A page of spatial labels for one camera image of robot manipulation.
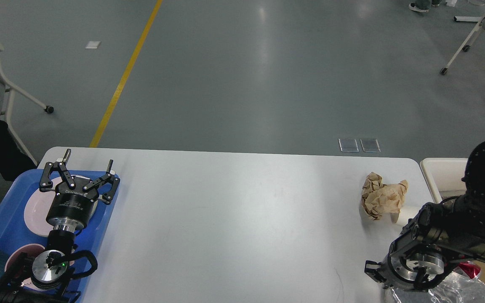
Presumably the white plastic bin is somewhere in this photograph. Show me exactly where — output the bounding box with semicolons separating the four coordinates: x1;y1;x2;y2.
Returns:
420;158;485;283

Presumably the right floor outlet plate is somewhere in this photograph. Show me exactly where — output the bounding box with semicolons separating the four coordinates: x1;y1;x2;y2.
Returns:
360;138;381;153

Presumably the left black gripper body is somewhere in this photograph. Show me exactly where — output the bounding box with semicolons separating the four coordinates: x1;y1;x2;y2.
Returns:
46;185;99;230

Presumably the pink HOME mug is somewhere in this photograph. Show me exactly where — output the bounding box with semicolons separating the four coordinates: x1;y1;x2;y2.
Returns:
5;243;73;295

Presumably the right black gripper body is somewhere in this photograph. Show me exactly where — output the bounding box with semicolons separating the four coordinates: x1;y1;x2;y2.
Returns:
380;252;441;292

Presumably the left floor outlet plate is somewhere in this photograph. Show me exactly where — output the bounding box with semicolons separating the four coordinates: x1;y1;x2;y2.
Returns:
338;138;360;153

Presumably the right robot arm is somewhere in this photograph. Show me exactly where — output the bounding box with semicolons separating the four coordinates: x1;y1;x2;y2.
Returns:
364;142;485;292

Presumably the walking person in jeans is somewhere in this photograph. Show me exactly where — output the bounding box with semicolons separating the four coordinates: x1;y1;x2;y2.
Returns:
409;0;442;12

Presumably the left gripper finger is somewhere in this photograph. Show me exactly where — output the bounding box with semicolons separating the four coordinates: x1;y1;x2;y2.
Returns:
39;149;76;192
83;159;120;205

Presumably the floor outlet plate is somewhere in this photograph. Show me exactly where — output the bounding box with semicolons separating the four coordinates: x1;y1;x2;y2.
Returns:
360;138;381;153
338;138;360;153

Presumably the pink plate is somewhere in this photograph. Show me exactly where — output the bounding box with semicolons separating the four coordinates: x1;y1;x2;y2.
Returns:
24;175;98;237

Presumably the crushed red can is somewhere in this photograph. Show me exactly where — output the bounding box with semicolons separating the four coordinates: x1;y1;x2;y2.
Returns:
458;261;482;279

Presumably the white paper cup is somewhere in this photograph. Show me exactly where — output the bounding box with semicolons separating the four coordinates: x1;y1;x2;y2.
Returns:
389;205;420;227

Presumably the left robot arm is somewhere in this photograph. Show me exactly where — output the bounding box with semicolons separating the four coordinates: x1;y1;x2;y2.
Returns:
0;149;121;303

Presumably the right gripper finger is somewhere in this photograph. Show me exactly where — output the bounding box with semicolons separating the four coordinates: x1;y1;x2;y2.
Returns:
364;260;388;284

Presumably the brown paper ball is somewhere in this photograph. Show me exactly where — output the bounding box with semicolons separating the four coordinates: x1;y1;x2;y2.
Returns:
360;171;409;221

